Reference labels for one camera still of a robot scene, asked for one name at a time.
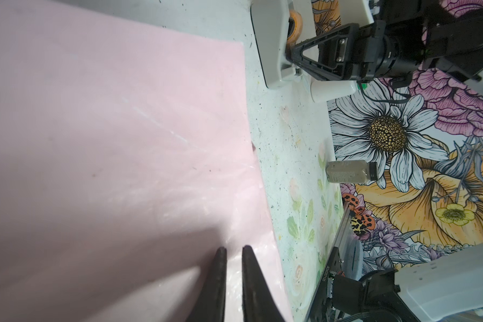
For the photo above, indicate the clear jar dark lid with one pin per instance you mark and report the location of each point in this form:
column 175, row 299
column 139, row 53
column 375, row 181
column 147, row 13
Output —
column 352, row 172

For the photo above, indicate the grey tape dispenser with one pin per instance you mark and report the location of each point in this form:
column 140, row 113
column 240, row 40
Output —
column 273, row 22

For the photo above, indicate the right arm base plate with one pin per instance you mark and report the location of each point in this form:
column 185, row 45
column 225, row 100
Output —
column 321, row 309

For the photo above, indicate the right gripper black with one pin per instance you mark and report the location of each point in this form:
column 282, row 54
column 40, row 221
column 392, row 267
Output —
column 384, row 51

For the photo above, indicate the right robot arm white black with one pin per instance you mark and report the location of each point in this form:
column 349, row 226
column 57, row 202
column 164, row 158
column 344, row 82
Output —
column 409, row 148

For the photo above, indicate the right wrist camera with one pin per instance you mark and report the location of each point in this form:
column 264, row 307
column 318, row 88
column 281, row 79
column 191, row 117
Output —
column 355, row 12

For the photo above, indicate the white bottle green cap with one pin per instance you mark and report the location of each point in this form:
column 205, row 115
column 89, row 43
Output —
column 324, row 91

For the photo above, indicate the aluminium front rail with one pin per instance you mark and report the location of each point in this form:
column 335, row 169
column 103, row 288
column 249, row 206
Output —
column 347, row 255

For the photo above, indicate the purple wrapping paper sheet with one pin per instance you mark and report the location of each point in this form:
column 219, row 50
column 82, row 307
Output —
column 125, row 162

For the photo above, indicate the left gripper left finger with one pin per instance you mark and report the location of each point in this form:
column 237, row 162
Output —
column 210, row 305

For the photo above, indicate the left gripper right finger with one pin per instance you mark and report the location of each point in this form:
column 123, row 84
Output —
column 257, row 302

